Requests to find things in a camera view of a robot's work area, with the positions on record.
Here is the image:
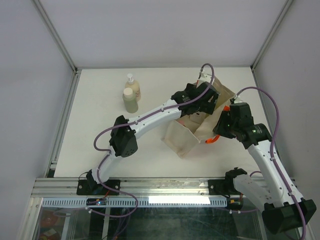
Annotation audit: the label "small electronics board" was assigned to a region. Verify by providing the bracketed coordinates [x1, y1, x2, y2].
[86, 198, 107, 206]

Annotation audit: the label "aluminium mounting rail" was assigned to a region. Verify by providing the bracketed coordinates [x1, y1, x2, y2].
[31, 177, 224, 198]

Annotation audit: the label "white bottle black cap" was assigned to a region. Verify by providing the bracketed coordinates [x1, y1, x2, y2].
[189, 112, 207, 125]

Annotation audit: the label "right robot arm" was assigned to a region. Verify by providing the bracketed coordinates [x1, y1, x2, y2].
[213, 102, 317, 234]

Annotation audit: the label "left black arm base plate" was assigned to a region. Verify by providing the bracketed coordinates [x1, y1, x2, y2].
[76, 179, 121, 196]

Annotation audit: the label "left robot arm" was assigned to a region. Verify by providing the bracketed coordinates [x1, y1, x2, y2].
[86, 81, 220, 195]

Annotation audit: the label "yellow bottle beige round cap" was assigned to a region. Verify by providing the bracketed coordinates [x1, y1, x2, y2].
[122, 87, 139, 114]

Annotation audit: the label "cream pump lotion bottle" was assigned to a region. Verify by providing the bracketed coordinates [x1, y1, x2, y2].
[125, 73, 141, 101]

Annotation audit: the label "beige canvas bag orange handles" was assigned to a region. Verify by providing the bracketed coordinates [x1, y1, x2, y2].
[162, 77, 235, 158]

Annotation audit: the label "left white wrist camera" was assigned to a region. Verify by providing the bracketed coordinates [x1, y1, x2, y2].
[198, 71, 208, 79]

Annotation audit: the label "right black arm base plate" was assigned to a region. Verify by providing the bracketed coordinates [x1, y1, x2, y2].
[207, 179, 241, 197]

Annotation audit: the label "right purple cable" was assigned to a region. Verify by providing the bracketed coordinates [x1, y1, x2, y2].
[234, 86, 308, 238]

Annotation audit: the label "grey slotted cable duct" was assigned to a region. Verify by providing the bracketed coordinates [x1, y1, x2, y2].
[42, 195, 227, 208]

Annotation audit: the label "black connector box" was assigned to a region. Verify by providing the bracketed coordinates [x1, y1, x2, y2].
[225, 199, 244, 211]

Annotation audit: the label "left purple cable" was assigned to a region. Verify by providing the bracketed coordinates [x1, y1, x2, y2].
[93, 63, 216, 216]

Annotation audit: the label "purple cable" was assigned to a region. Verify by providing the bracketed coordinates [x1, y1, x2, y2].
[93, 63, 216, 216]
[234, 86, 308, 238]

